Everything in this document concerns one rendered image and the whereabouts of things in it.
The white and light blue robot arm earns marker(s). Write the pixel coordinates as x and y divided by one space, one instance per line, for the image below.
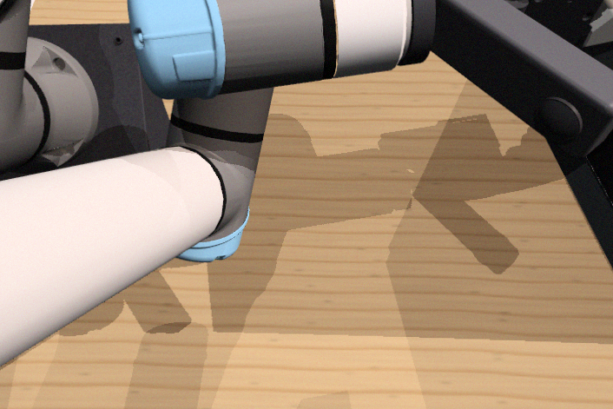
72 238

